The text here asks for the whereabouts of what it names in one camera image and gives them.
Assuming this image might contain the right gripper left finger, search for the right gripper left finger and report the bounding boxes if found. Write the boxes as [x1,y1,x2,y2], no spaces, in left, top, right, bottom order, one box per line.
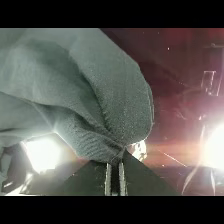
[59,159,113,197]

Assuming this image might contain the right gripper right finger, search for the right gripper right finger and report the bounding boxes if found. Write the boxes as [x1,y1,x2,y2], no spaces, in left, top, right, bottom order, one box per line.
[118,150,180,197]

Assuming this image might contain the dark green shirt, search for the dark green shirt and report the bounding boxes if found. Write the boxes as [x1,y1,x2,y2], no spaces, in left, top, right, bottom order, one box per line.
[0,27,156,188]

